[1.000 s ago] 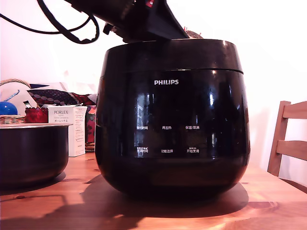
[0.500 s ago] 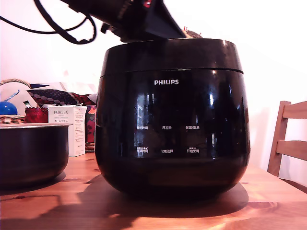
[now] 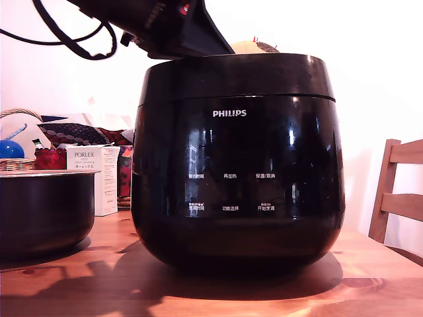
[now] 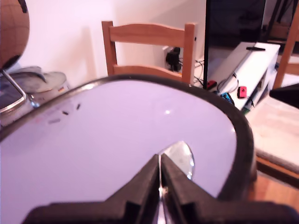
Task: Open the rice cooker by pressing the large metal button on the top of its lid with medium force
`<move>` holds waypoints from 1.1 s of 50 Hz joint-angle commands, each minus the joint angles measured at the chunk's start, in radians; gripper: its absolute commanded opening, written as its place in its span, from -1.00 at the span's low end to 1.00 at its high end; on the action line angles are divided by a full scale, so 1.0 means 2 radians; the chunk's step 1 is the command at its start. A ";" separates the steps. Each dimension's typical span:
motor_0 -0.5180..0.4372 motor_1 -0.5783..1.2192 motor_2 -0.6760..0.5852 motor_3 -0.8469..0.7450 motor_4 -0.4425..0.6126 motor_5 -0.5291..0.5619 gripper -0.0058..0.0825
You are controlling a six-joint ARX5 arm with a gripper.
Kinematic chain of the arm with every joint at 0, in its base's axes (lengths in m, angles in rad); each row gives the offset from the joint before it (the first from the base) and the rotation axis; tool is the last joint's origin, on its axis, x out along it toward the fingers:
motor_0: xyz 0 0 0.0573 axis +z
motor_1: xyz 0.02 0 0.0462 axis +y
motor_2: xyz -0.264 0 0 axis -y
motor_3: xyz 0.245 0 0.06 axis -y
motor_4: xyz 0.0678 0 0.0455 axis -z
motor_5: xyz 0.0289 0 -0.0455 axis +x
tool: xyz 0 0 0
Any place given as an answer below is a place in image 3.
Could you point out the black rice cooker lid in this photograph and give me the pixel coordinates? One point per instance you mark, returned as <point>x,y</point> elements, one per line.
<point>231,77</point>

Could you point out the black Philips rice cooker body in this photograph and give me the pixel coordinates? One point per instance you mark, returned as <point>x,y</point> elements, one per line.
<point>238,231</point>

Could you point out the tan globe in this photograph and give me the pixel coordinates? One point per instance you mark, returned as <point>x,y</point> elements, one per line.
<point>251,48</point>

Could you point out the white bag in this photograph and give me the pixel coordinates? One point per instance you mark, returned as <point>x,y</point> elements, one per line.
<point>109,120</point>

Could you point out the dark dotted patterned cloth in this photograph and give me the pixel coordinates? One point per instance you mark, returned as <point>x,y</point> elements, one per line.
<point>76,132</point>

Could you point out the red patterned tin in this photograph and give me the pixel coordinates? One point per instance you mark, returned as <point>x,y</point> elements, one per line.
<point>125,171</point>

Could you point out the white Porlex box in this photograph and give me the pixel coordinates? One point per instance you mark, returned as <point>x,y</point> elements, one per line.
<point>84,158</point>

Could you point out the tall white printed box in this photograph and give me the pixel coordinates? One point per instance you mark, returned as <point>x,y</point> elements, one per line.
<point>110,181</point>

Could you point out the small wicker coaster basket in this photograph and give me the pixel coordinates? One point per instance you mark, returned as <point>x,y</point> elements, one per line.
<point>124,203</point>

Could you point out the red fabric pouch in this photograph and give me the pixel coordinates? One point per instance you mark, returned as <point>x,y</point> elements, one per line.
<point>49,160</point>

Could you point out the blue ball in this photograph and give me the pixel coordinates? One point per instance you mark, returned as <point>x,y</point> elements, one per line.
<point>10,150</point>

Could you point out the black inner cooking pot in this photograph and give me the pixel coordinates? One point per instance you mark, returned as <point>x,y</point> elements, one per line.
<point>43,211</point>

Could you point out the wooden chair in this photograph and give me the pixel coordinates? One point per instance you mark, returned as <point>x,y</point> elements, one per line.
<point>396,198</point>

